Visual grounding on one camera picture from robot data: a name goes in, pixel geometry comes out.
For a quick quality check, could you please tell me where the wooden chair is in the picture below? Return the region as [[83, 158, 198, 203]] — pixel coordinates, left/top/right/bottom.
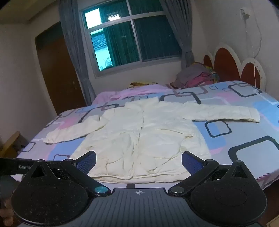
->
[[0, 131, 28, 159]]

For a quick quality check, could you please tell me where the brown wooden door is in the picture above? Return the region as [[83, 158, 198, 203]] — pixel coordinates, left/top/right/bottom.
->
[[35, 21, 87, 116]]

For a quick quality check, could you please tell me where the pink blanket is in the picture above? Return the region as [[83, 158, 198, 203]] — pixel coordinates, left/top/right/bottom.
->
[[93, 84, 172, 105]]

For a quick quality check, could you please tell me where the stack of folded clothes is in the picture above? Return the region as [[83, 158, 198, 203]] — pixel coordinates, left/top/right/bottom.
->
[[170, 62, 220, 89]]

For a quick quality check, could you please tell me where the grey curtain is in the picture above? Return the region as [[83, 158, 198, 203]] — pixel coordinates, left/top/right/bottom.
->
[[159, 0, 196, 71], [58, 0, 96, 105]]

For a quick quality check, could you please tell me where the red and white headboard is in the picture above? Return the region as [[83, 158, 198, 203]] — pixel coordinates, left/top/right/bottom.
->
[[203, 44, 267, 92]]

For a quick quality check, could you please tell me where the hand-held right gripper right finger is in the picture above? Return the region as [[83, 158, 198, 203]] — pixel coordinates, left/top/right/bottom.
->
[[167, 151, 256, 196]]

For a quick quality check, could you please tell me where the white charger cable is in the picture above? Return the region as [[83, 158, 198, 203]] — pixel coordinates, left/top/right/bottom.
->
[[244, 13, 262, 88]]

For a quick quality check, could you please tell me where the yellow printed pillow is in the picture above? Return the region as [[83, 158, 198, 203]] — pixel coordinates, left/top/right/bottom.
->
[[127, 82, 159, 89]]

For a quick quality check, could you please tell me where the sliding glass window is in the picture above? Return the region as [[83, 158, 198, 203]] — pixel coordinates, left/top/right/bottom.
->
[[81, 0, 183, 78]]

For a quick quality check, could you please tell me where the white wall charger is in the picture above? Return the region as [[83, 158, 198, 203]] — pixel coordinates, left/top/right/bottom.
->
[[240, 8, 250, 21]]

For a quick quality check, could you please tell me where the white padded jacket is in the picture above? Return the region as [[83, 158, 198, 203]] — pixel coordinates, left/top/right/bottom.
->
[[44, 97, 261, 184]]

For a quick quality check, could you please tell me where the bed with patterned sheet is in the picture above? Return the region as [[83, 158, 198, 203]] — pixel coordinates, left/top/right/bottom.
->
[[16, 80, 279, 191]]

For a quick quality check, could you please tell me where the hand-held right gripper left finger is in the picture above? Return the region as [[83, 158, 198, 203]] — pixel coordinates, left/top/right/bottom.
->
[[24, 151, 111, 196]]

